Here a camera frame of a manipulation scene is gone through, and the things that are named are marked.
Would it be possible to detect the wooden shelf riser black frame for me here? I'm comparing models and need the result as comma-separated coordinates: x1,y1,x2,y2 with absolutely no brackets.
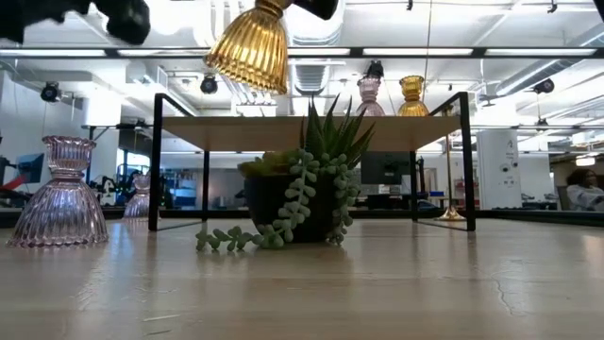
147,92,477,232

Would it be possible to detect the blue-screen monitor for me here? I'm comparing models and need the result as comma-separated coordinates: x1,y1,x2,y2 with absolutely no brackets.
16,153,46,184

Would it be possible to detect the tall brass candlestick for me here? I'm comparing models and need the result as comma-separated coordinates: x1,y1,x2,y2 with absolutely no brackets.
434,135,467,222

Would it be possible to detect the pink ribbed glass candle holder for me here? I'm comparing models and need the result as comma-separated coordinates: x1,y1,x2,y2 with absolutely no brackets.
355,76,386,118
6,135,110,249
123,170,152,219

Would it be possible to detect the white ceiling air duct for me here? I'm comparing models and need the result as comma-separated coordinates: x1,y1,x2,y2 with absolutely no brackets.
281,0,345,47

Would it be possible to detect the black computer monitor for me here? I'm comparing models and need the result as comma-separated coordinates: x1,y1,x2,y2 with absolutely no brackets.
361,151,411,186

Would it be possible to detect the white cabinet with icons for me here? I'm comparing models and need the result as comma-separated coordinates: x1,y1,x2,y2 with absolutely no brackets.
476,129,523,212

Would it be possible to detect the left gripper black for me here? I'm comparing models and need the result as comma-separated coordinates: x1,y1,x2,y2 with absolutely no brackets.
0,0,152,46

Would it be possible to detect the black overhead frame beam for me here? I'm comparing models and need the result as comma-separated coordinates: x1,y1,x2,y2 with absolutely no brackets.
0,45,604,60

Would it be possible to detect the amber ribbed glass candle holder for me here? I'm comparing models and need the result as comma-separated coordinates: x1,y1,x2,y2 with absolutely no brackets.
396,75,430,118
203,0,290,95

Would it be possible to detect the potted artificial succulent plant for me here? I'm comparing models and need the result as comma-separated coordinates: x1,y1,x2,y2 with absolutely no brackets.
195,93,378,251

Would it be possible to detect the person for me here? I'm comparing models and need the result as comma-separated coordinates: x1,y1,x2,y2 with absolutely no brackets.
563,168,604,213

